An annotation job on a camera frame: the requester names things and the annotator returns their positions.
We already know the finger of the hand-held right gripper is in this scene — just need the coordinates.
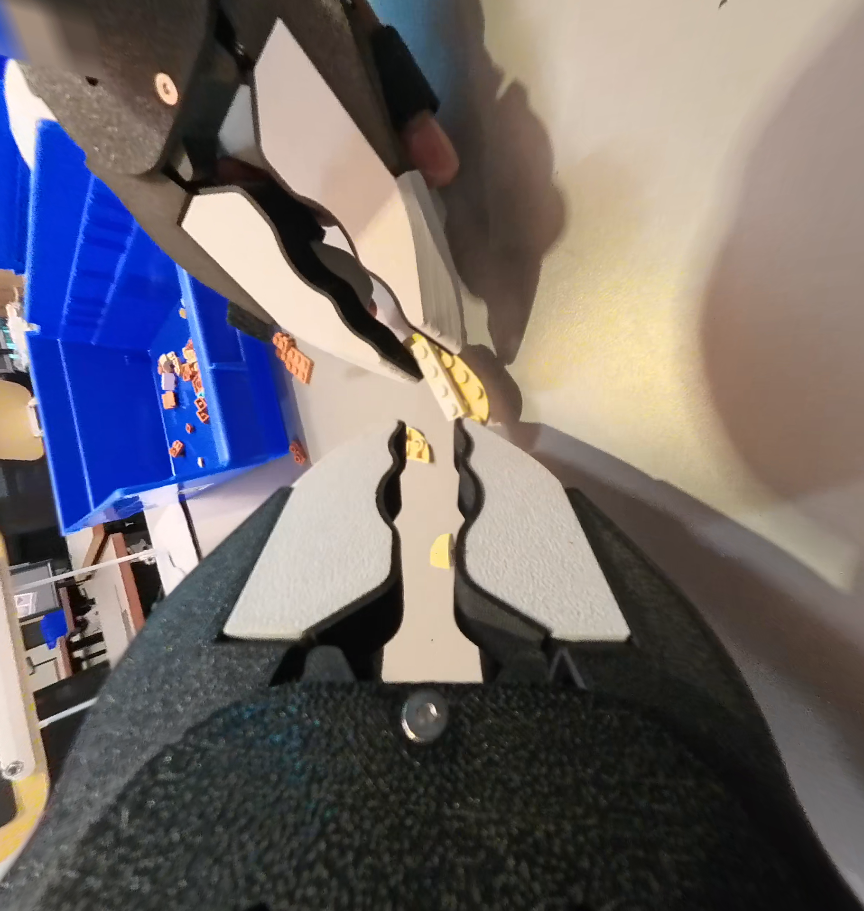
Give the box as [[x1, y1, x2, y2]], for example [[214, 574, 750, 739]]
[[249, 18, 467, 354], [179, 185, 424, 385]]

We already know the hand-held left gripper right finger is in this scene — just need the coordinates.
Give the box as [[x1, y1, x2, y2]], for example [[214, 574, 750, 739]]
[[452, 418, 632, 676]]

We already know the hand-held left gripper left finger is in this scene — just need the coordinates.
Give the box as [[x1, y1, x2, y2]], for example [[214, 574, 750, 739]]
[[222, 420, 409, 680]]

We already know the tan half-round brick plate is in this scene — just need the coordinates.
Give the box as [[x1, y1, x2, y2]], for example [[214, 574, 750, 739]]
[[412, 333, 491, 427]]

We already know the wood-edged office desk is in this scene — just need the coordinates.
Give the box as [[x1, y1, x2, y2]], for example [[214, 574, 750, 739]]
[[62, 520, 162, 677]]

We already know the grey desk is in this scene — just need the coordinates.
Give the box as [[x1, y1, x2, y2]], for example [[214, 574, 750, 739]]
[[143, 0, 864, 684]]

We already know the person's right hand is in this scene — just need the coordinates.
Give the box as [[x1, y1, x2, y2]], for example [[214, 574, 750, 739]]
[[403, 115, 461, 189]]

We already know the pile of small bricks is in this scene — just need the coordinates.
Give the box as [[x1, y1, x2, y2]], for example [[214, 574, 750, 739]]
[[154, 340, 215, 471]]

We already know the plywood chair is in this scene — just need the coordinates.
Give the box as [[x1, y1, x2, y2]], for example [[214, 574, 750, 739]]
[[0, 518, 50, 851], [0, 376, 43, 460]]

